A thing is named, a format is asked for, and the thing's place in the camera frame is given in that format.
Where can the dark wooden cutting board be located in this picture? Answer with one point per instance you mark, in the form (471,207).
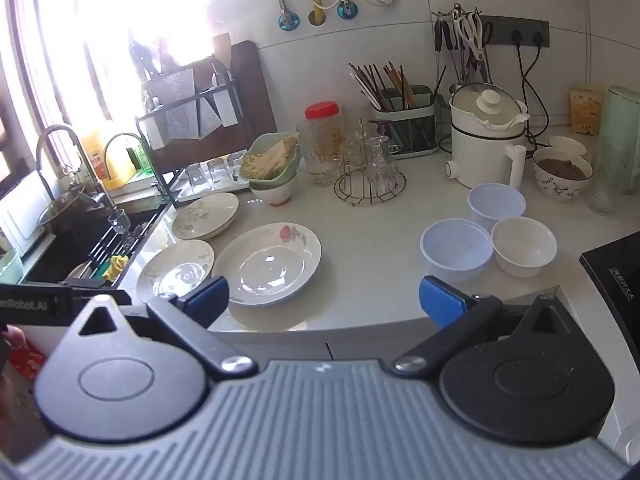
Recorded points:
(255,95)

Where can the glass jar with red lid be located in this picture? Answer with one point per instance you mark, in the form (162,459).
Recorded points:
(320,145)

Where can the tall steel faucet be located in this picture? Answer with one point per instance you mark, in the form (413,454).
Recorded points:
(47,160)

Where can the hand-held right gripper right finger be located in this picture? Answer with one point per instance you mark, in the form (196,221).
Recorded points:
(440,302)

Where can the yellow detergent bottle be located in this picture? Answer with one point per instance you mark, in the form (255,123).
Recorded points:
(95,155)

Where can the white bowl with red rim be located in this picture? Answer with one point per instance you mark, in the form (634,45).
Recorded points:
(272,192)

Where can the floral bowl with brown food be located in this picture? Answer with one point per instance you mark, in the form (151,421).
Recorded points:
(560,182)

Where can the yellow cloth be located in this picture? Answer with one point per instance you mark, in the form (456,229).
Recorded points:
(115,267)

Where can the wall hook rail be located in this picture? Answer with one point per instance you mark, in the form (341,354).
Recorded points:
(457,11)

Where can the green utensil holder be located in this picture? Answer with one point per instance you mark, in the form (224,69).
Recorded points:
(415,130)

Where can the pale green container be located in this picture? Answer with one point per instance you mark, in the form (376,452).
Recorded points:
(10,265)

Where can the small white bowl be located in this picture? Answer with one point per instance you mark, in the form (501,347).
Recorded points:
(567,144)

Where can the tan food strips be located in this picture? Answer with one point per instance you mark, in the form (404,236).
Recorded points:
(267,160)

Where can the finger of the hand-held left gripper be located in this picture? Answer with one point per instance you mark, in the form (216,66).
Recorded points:
(117,295)

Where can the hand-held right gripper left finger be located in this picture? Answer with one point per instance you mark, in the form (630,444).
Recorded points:
(207,295)

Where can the green bottle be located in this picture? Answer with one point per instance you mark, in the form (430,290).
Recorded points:
(139,159)

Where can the person's left hand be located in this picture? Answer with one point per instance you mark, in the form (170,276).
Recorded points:
(12,336)

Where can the dark wall socket strip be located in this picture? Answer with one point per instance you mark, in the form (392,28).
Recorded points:
(530,30)

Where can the plain white ceramic bowl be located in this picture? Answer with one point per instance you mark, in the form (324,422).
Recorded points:
(525,247)

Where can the small steel faucet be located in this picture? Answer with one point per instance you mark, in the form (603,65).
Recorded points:
(111,147)

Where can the bundle of chopsticks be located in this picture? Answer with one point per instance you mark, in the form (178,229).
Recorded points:
(380,82)

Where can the kitchen scissors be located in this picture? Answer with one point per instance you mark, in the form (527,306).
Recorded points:
(472,35)

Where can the black sink drain rack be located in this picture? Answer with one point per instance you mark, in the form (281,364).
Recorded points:
(120,245)

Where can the pink flower plate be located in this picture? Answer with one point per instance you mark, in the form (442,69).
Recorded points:
(272,265)

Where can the yellow box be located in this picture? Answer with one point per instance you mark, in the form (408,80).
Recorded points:
(587,110)

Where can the stemmed wine glass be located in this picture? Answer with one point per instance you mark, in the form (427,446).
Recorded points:
(119,220)

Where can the small drinking glass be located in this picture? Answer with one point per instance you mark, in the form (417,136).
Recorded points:
(236,166)
(196,176)
(217,171)

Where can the black dish rack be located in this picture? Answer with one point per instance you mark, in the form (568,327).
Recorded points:
(160,120)

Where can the white electric cooking pot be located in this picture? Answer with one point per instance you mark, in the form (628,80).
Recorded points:
(482,155)

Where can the white drip tray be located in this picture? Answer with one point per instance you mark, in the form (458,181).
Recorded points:
(215,194)

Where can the leaf pattern plate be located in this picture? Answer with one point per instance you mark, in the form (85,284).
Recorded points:
(170,267)
(205,215)

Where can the clear glass cup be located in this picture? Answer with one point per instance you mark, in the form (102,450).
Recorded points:
(384,162)
(356,145)

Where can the black induction cooktop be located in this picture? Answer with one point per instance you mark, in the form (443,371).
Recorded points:
(617,280)

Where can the pale blue plastic bowl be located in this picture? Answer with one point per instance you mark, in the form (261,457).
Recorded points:
(497,205)
(455,252)

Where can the red packet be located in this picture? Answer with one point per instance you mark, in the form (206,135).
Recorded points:
(27,362)

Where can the green colander basket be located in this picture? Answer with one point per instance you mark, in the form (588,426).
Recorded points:
(290,162)

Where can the wooden spatula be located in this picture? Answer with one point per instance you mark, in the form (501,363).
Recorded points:
(222,50)

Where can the black kitchen sink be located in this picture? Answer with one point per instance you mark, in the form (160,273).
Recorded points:
(65,250)

